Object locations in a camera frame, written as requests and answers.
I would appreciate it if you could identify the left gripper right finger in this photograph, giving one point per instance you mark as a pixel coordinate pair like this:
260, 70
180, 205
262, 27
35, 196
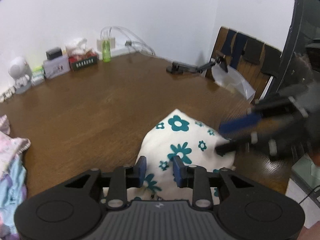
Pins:
195, 178

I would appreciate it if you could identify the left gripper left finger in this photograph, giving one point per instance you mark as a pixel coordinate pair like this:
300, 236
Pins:
121, 179

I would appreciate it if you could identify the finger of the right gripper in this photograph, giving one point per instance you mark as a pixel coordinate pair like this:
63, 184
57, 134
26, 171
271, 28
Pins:
261, 110
250, 139

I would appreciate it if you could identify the cream green floral garment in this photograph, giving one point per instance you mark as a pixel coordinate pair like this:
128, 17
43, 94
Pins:
177, 135

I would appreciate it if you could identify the wooden chair with clothes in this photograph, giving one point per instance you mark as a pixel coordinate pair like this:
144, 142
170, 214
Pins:
255, 60

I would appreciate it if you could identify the white folding stand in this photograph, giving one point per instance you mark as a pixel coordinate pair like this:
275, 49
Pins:
7, 94

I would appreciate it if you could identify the blue grey cloth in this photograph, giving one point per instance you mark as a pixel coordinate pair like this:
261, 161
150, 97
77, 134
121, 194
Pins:
13, 193

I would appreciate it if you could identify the pink floral garment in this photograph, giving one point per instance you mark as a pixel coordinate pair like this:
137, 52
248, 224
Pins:
10, 147

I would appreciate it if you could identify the green spray bottle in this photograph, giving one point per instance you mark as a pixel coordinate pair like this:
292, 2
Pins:
106, 50

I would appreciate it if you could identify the red green tissue box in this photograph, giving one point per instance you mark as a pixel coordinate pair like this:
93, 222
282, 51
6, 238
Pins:
79, 55

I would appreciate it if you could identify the white power strip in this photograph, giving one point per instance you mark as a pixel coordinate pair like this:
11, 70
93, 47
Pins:
123, 51

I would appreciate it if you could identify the white floral tin box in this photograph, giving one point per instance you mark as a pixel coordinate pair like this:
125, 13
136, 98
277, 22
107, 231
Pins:
56, 67

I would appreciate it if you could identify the green white tissue packs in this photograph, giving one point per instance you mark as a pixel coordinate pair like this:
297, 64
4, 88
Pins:
37, 76

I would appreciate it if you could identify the white charger adapter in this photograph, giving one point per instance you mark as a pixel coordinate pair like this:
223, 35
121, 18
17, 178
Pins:
99, 42

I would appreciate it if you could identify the small black box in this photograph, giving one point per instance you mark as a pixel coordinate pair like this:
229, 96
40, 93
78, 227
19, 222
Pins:
53, 53

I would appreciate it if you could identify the white robot speaker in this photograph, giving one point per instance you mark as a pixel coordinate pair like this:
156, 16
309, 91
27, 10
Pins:
20, 71

